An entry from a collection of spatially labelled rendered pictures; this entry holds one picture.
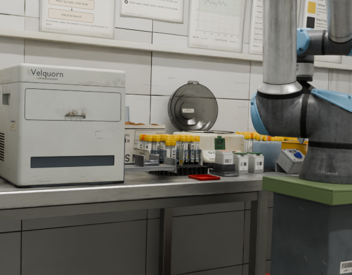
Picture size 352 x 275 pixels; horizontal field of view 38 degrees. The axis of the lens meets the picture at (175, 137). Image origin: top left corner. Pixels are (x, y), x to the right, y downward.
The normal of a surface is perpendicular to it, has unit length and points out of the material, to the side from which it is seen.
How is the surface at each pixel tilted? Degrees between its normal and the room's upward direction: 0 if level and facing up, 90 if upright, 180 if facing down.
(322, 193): 90
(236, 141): 90
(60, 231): 90
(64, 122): 90
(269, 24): 107
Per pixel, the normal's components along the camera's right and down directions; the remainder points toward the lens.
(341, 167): 0.09, -0.26
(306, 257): -0.86, 0.00
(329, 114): -0.37, 0.01
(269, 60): -0.69, 0.30
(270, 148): 0.55, 0.06
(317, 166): -0.62, -0.32
